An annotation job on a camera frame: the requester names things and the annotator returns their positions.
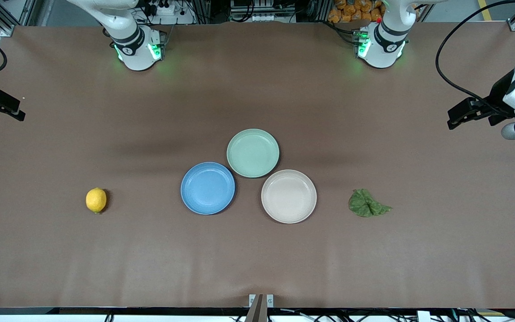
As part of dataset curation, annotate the bag of orange packets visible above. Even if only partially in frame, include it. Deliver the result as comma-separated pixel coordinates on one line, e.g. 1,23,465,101
328,0,385,24

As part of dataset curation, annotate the green lettuce leaf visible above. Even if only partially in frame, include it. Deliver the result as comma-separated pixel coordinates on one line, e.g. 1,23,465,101
349,189,393,218

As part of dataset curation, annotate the yellow lemon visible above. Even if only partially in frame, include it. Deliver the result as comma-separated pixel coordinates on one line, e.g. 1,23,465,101
86,188,107,214

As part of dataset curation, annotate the beige plate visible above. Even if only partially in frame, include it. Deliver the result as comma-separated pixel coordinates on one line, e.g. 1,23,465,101
261,169,317,224

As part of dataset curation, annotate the blue plate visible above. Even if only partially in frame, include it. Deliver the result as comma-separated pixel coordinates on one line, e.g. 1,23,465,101
181,162,236,215

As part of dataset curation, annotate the green plate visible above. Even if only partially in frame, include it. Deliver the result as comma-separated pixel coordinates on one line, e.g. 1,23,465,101
227,129,280,178

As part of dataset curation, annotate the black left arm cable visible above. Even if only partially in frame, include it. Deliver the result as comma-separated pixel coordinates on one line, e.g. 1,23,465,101
435,0,515,118

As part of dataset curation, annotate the white power strip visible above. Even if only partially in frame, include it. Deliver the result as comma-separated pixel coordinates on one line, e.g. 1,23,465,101
144,0,196,25

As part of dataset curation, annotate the metal table edge bracket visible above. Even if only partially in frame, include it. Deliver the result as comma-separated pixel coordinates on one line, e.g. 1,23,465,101
245,294,274,322

